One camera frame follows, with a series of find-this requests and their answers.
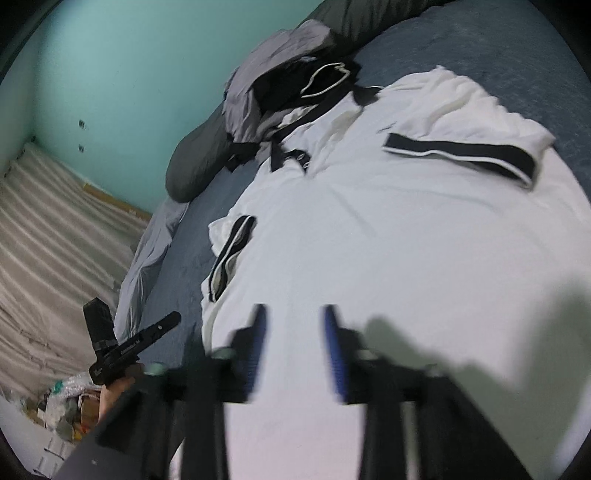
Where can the beige striped curtain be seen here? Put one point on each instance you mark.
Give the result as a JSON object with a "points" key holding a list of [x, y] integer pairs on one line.
{"points": [[55, 254]]}

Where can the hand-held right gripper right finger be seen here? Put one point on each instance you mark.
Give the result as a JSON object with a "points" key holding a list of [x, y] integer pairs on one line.
{"points": [[334, 355]]}

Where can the white polo shirt black trim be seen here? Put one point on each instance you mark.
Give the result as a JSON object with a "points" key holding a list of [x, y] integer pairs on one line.
{"points": [[392, 230]]}

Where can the cardboard box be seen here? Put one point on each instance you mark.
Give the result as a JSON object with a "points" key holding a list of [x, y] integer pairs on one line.
{"points": [[88, 410]]}

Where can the person's left hand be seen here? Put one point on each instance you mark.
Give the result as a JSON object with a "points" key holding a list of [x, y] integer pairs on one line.
{"points": [[113, 397]]}

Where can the wooden window frame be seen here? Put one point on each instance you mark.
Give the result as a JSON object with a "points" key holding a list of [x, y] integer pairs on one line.
{"points": [[115, 199]]}

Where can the white plastic crate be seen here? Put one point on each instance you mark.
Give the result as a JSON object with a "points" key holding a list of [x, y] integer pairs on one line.
{"points": [[32, 443]]}

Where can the clear plastic bags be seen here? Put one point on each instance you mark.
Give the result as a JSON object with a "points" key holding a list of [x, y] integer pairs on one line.
{"points": [[69, 392]]}

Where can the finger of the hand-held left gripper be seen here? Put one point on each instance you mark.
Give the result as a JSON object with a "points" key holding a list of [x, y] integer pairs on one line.
{"points": [[159, 328]]}

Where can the dark grey long pillow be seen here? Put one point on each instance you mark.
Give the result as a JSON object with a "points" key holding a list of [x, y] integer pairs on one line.
{"points": [[198, 161]]}

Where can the black garment white piping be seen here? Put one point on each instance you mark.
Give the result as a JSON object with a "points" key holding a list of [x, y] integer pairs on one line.
{"points": [[286, 83]]}

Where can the light grey quilt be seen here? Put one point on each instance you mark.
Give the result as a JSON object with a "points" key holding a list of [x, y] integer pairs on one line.
{"points": [[147, 258]]}

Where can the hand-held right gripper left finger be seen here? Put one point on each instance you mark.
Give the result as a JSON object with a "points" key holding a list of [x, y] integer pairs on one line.
{"points": [[256, 355]]}

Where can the bed with blue sheet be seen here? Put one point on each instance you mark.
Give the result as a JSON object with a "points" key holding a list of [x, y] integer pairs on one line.
{"points": [[508, 60]]}

